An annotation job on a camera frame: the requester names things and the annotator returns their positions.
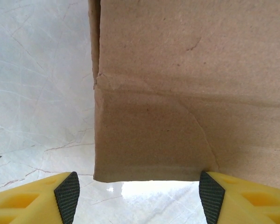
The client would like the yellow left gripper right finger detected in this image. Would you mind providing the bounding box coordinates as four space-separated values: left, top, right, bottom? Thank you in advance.
198 171 280 224

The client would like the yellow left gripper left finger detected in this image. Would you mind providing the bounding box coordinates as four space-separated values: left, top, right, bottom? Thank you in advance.
0 171 81 224

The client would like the brown cardboard box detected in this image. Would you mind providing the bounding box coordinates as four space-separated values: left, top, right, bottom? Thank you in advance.
88 0 280 191

